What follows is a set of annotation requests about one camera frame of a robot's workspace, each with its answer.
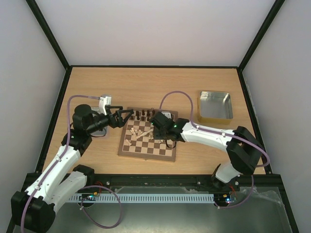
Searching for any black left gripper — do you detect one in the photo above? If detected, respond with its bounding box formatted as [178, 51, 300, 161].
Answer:
[87, 106, 134, 134]

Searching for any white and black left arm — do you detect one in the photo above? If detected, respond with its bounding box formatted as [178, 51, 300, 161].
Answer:
[11, 104, 134, 233]

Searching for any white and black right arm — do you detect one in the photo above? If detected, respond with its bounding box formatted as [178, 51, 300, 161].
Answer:
[149, 112, 263, 190]

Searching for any white king chess piece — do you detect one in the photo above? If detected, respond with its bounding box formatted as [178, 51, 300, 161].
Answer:
[136, 129, 154, 139]

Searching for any wooden chess board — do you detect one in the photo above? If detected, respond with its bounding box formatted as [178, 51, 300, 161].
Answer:
[118, 107, 176, 162]

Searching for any silver embossed metal tray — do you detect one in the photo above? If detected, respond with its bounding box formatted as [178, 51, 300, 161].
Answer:
[91, 107, 108, 137]

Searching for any white pawn near left edge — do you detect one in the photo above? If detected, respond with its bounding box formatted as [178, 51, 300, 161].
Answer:
[125, 139, 132, 146]

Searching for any yellow metal tin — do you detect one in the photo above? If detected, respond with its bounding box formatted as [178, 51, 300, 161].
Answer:
[197, 90, 233, 125]

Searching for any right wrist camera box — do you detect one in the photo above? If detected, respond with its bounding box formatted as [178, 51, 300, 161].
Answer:
[162, 111, 172, 119]

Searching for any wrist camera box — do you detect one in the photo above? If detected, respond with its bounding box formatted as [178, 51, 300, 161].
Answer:
[162, 111, 172, 119]
[99, 95, 112, 115]

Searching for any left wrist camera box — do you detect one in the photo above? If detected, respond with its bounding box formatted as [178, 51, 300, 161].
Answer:
[99, 95, 112, 115]

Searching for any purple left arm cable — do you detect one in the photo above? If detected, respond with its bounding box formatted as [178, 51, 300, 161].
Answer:
[20, 95, 122, 233]

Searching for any light blue cable duct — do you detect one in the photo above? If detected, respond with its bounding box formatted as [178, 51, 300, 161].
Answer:
[67, 193, 214, 204]

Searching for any black aluminium frame rail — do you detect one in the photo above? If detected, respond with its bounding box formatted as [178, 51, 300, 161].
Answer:
[24, 172, 284, 195]

